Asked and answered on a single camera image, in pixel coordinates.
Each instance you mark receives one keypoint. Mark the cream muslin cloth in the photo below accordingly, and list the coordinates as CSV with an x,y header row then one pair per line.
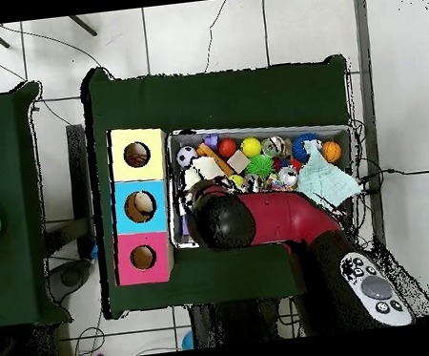
x,y
207,167

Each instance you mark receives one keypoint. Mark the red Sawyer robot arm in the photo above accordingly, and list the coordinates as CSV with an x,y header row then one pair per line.
x,y
280,216

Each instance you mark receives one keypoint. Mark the shallow mesh bin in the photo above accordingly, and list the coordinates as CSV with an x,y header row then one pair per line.
x,y
232,133

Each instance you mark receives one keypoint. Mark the wooden box with three holes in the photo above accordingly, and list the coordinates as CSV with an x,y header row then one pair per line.
x,y
155,165

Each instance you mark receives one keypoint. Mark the wooden cube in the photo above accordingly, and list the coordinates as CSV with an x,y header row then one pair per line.
x,y
238,161

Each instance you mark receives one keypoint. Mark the red ball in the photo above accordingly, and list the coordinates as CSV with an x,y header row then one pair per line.
x,y
227,147

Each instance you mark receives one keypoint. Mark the black and white soccer ball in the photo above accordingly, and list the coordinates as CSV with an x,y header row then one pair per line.
x,y
186,156

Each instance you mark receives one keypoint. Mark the purple plastic block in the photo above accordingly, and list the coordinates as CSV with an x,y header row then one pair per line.
x,y
211,140

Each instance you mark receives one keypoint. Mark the green spiky rubber ball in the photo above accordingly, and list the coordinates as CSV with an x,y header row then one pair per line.
x,y
259,166

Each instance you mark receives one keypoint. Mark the yellow ball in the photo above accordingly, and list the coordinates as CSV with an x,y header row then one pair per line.
x,y
251,147

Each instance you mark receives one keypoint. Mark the dark green table cloth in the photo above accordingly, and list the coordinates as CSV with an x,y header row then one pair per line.
x,y
209,98
5,190

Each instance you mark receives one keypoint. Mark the mint muslin cloth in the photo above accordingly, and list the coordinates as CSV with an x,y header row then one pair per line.
x,y
322,185

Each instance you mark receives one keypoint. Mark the orange basketball toy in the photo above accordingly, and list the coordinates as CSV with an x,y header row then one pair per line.
x,y
331,151

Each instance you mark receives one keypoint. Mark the black stand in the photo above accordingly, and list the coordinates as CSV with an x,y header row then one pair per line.
x,y
78,162

